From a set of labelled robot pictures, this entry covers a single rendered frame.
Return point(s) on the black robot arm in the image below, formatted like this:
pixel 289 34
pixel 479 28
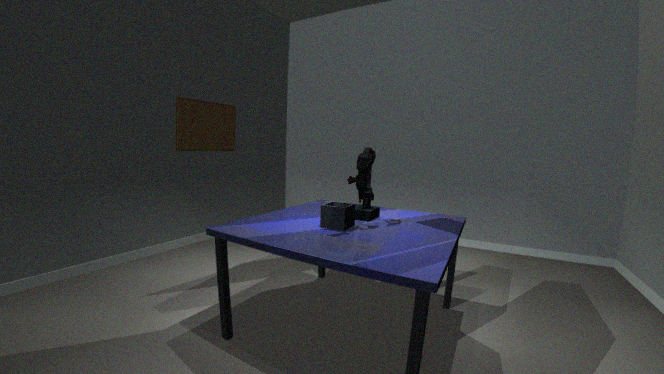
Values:
pixel 365 161

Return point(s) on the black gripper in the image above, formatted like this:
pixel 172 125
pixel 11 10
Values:
pixel 361 184

